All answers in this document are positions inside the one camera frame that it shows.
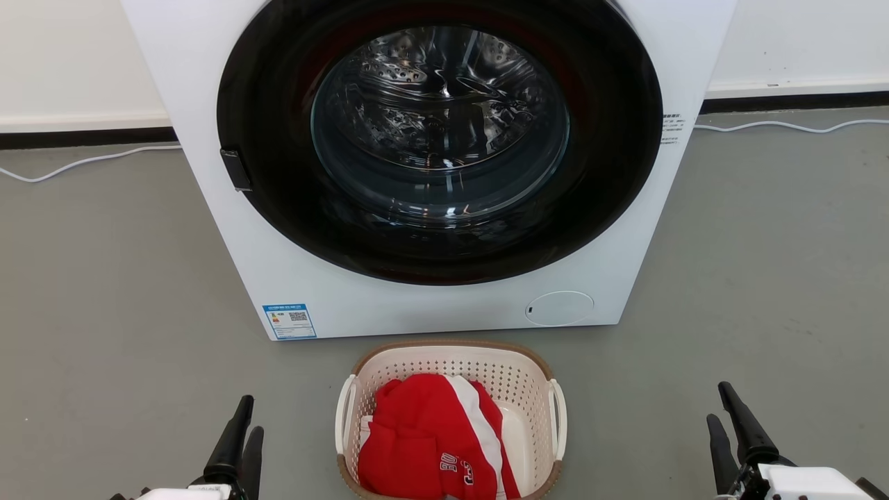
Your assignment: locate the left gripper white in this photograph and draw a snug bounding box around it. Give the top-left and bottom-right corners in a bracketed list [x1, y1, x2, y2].
[110, 394, 265, 500]

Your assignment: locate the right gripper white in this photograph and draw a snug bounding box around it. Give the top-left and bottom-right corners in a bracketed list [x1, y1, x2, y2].
[706, 381, 889, 500]

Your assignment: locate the cream perforated laundry basket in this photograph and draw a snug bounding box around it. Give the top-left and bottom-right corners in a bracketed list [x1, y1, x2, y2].
[335, 340, 568, 500]

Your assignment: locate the blue energy label sticker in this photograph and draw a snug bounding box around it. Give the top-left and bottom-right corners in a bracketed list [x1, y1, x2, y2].
[262, 303, 317, 340]

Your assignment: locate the red white jersey garment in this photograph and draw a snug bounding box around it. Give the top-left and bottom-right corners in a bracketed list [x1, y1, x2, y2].
[357, 374, 522, 500]

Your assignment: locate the round white filter cover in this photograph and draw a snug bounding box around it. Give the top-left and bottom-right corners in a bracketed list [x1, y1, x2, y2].
[524, 290, 595, 328]

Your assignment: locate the white washing machine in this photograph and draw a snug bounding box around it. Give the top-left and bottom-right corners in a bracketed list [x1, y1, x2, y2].
[119, 0, 738, 342]

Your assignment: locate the black round washer door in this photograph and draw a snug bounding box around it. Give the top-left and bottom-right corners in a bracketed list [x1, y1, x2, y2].
[216, 0, 664, 287]

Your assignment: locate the black door handle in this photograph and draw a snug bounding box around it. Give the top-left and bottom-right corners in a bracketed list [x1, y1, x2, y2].
[220, 148, 253, 192]

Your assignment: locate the white floor cable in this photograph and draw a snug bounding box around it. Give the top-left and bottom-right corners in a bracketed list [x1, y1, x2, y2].
[694, 118, 889, 134]
[0, 143, 183, 184]

